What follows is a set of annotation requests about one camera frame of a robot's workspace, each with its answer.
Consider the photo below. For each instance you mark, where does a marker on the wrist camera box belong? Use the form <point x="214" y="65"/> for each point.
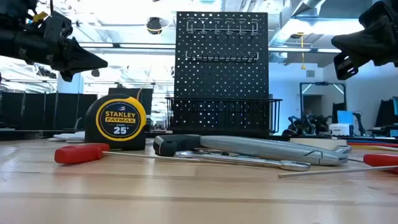
<point x="374" y="14"/>
<point x="59" y="25"/>

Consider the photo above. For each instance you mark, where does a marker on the black partition panels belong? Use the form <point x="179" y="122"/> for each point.
<point x="31" y="109"/>

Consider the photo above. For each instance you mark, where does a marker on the black ceiling dome camera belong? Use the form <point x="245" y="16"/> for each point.
<point x="154" y="25"/>

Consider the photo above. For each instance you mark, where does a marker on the silver ventilation duct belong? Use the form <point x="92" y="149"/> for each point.
<point x="306" y="6"/>

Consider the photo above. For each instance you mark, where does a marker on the black metal rack frame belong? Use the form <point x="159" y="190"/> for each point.
<point x="301" y="99"/>

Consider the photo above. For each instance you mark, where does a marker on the yellow black tape measure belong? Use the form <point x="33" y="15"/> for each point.
<point x="116" y="121"/>

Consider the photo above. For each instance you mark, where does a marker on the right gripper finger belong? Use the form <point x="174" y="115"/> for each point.
<point x="345" y="67"/>
<point x="357" y="42"/>

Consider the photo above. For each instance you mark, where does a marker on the blue screen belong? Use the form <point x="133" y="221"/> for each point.
<point x="345" y="117"/>

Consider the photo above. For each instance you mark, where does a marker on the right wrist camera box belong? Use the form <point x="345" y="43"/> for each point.
<point x="374" y="14"/>

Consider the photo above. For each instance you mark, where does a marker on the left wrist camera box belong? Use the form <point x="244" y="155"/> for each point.
<point x="59" y="25"/>

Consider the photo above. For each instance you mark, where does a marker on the white box device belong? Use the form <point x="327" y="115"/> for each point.
<point x="340" y="130"/>

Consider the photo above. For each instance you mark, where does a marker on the white cylinder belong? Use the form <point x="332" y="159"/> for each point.
<point x="77" y="87"/>

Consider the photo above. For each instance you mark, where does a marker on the white knit work glove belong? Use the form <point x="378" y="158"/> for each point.
<point x="68" y="137"/>

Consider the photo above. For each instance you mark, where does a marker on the black background robot arm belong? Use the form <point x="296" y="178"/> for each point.
<point x="308" y="124"/>

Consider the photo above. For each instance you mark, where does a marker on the black metal pegboard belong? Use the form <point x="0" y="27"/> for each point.
<point x="222" y="84"/>

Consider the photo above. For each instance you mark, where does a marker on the silver combination wrench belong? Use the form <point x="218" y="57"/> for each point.
<point x="343" y="149"/>
<point x="289" y="166"/>

